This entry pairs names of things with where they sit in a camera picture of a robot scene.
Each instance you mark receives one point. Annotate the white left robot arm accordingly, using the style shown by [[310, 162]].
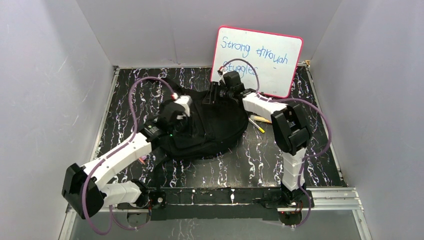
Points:
[[87, 188]]

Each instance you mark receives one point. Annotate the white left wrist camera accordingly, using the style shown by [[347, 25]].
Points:
[[182, 104]]

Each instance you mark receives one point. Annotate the white yellow marker pen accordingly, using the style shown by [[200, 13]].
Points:
[[256, 126]]

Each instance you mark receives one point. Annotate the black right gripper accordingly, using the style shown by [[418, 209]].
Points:
[[213, 89]]

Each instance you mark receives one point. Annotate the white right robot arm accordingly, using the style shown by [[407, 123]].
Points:
[[291, 133]]

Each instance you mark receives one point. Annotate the orange highlighter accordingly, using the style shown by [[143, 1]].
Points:
[[260, 119]]

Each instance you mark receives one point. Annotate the black backpack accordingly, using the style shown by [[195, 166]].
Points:
[[214, 128]]

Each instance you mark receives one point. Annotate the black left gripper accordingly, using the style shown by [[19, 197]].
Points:
[[180, 122]]

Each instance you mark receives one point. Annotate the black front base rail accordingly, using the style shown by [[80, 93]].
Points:
[[218, 203]]

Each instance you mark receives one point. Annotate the pink framed whiteboard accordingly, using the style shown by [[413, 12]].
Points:
[[265, 61]]

